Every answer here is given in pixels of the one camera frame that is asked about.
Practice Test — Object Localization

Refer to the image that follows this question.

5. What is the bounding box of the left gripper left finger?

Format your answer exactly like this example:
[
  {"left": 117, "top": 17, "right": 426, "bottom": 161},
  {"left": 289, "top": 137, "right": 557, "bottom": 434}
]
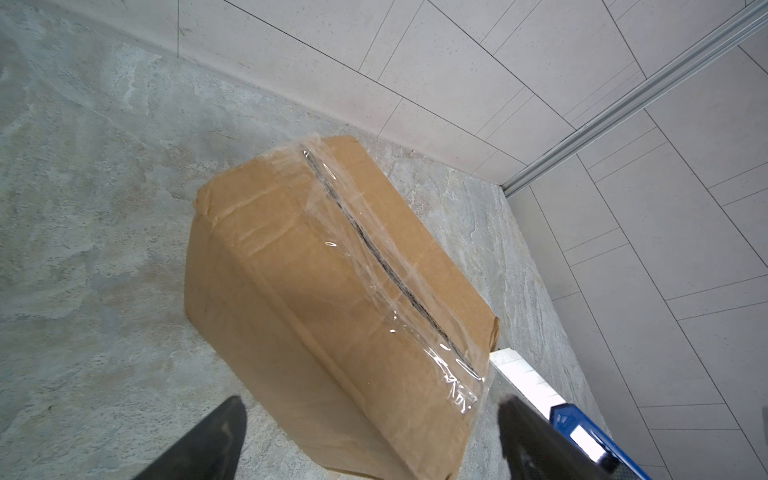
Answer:
[{"left": 135, "top": 395, "right": 247, "bottom": 480}]

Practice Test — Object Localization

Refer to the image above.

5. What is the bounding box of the blue utility knife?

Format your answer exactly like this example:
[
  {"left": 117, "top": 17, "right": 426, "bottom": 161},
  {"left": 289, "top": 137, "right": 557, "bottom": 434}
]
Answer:
[{"left": 490, "top": 348, "right": 650, "bottom": 479}]

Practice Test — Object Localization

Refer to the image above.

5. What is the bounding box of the brown cardboard express box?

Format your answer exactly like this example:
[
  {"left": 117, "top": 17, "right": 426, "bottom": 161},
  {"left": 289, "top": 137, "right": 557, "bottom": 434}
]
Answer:
[{"left": 184, "top": 136, "right": 499, "bottom": 479}]

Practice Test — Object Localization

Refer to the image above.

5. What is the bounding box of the right aluminium corner post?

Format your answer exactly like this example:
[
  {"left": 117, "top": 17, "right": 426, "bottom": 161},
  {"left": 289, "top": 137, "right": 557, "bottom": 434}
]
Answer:
[{"left": 502, "top": 1, "right": 767, "bottom": 197}]

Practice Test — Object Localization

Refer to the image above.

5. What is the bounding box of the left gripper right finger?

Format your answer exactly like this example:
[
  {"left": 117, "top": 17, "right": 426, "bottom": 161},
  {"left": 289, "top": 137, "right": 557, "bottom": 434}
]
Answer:
[{"left": 497, "top": 396, "right": 609, "bottom": 479}]

